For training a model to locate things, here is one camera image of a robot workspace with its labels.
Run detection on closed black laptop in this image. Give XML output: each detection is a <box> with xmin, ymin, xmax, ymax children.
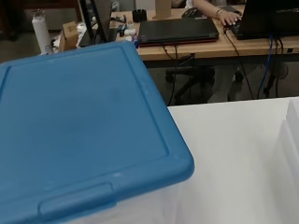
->
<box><xmin>137</xmin><ymin>17</ymin><xmax>221</xmax><ymax>48</ymax></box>

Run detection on person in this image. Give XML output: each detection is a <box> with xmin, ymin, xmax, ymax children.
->
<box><xmin>169</xmin><ymin>0</ymin><xmax>260</xmax><ymax>104</ymax></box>

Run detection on blue cable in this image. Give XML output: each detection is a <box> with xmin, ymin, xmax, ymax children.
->
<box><xmin>256</xmin><ymin>34</ymin><xmax>275</xmax><ymax>100</ymax></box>

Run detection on black office chair base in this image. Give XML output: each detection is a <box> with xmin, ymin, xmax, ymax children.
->
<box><xmin>164</xmin><ymin>64</ymin><xmax>216</xmax><ymax>105</ymax></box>

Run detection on open black laptop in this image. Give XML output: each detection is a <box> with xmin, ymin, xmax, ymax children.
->
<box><xmin>232</xmin><ymin>0</ymin><xmax>299</xmax><ymax>41</ymax></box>

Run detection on white flat box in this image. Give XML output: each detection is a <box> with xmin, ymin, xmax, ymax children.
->
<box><xmin>273</xmin><ymin>98</ymin><xmax>299</xmax><ymax>224</ymax></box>

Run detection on wooden desk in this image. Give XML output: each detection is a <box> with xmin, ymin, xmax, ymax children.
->
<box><xmin>110</xmin><ymin>4</ymin><xmax>299</xmax><ymax>68</ymax></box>

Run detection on blue plastic lid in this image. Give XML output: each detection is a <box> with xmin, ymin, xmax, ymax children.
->
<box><xmin>0</xmin><ymin>40</ymin><xmax>195</xmax><ymax>224</ymax></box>

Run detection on black cup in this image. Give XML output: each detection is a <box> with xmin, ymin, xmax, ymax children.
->
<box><xmin>132</xmin><ymin>8</ymin><xmax>148</xmax><ymax>23</ymax></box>

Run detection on small cardboard box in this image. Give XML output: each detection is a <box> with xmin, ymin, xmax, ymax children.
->
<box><xmin>59</xmin><ymin>21</ymin><xmax>79</xmax><ymax>52</ymax></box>

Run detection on white bottle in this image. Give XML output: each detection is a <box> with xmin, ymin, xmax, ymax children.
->
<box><xmin>31</xmin><ymin>8</ymin><xmax>54</xmax><ymax>55</ymax></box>

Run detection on thin black cable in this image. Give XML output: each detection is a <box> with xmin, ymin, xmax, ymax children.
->
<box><xmin>162</xmin><ymin>45</ymin><xmax>180</xmax><ymax>106</ymax></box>

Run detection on black laptop power cable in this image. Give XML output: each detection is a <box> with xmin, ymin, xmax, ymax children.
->
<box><xmin>222</xmin><ymin>27</ymin><xmax>255</xmax><ymax>101</ymax></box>

